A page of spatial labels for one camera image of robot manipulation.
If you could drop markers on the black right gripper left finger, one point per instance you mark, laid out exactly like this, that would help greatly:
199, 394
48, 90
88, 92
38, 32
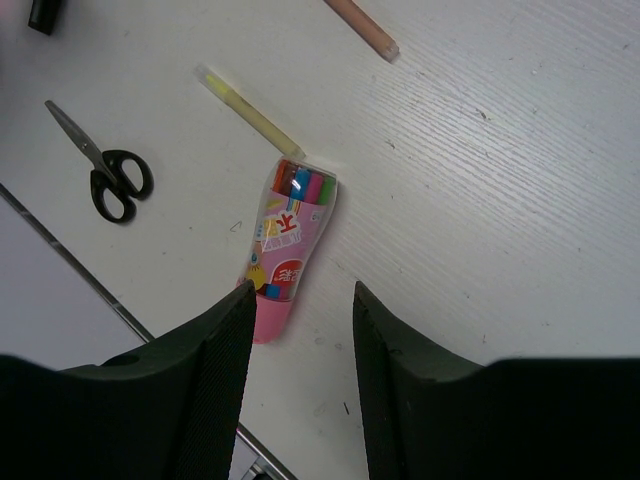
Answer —
168, 409

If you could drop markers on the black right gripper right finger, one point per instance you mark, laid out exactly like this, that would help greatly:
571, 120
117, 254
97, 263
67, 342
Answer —
429, 413

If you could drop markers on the pink marker set tube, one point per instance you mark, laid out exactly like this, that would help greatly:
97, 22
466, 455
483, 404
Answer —
296, 205

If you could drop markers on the yellow highlighter pen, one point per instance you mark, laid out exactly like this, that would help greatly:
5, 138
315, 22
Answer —
253, 117

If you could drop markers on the orange-pink highlighter pen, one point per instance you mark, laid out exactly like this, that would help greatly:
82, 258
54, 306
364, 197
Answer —
376, 37

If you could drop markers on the pink cap black highlighter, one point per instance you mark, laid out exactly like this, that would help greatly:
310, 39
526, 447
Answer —
43, 15

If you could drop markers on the black handled scissors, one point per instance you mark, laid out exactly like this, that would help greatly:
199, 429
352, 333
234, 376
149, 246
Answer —
108, 173

